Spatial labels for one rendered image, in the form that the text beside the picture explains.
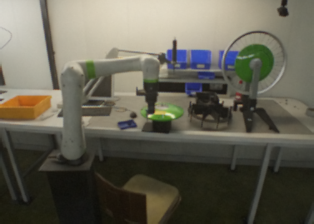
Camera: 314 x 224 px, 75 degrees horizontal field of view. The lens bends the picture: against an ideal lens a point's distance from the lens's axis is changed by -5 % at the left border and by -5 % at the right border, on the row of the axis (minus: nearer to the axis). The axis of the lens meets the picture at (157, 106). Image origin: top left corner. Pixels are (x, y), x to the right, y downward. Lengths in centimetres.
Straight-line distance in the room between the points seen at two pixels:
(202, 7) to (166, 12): 37
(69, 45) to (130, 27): 73
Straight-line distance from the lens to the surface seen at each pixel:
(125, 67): 130
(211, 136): 157
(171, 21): 232
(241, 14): 239
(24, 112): 205
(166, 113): 144
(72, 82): 111
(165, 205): 142
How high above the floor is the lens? 165
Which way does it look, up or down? 21 degrees down
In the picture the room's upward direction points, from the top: straight up
